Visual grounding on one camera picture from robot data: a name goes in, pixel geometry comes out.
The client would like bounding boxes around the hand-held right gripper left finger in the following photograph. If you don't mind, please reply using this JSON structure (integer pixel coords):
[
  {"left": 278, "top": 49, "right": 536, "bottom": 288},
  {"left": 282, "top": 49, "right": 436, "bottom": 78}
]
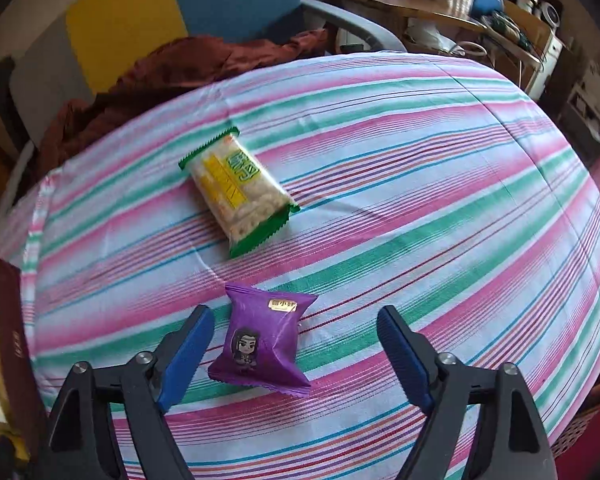
[{"left": 45, "top": 305, "right": 216, "bottom": 480}]

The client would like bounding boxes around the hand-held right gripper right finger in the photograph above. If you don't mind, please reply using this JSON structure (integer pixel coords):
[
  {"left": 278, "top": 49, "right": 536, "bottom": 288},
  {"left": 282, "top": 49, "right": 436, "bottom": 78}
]
[{"left": 377, "top": 306, "right": 556, "bottom": 480}]

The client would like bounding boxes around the purple snack packet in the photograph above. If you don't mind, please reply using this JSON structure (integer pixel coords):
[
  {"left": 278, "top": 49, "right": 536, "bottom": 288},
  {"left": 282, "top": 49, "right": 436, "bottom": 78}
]
[{"left": 208, "top": 283, "right": 318, "bottom": 398}]

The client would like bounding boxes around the maroon tin box gold inside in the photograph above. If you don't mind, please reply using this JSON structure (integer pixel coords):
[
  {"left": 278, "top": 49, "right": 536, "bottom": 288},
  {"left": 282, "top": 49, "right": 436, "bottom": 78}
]
[{"left": 0, "top": 255, "right": 48, "bottom": 428}]

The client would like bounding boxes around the striped bedsheet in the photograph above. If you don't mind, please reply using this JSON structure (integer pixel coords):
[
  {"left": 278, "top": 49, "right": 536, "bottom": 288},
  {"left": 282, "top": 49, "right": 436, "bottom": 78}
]
[{"left": 0, "top": 52, "right": 600, "bottom": 480}]

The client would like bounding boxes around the rice cracker packet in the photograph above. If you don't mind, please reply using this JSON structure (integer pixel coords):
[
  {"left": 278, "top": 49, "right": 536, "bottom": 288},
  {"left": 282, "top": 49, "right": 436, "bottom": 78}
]
[{"left": 178, "top": 127, "right": 301, "bottom": 260}]

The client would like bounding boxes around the rust brown jacket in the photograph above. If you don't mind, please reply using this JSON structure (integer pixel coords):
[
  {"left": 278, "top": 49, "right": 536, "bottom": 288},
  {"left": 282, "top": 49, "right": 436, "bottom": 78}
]
[{"left": 35, "top": 29, "right": 331, "bottom": 176}]

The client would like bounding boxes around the white plastic bag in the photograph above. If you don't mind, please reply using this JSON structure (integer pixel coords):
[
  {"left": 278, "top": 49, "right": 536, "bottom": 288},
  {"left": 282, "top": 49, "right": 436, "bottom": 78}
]
[{"left": 405, "top": 20, "right": 456, "bottom": 53}]

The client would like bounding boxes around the white cabinet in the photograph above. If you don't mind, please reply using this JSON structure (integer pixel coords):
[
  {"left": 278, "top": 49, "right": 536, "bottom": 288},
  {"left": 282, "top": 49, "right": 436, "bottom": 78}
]
[{"left": 527, "top": 35, "right": 566, "bottom": 103}]

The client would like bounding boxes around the grey yellow blue armchair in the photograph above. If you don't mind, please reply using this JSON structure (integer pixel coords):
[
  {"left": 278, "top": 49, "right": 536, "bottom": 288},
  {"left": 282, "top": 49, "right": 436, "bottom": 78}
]
[{"left": 0, "top": 0, "right": 408, "bottom": 161}]

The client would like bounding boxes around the wooden desk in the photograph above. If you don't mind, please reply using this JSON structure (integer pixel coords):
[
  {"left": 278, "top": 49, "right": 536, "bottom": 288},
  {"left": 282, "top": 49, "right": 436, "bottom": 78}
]
[{"left": 317, "top": 0, "right": 543, "bottom": 68}]

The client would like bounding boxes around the small white fan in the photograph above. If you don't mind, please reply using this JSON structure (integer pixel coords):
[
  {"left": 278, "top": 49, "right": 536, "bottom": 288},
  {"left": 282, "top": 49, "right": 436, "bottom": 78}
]
[{"left": 537, "top": 1, "right": 563, "bottom": 28}]

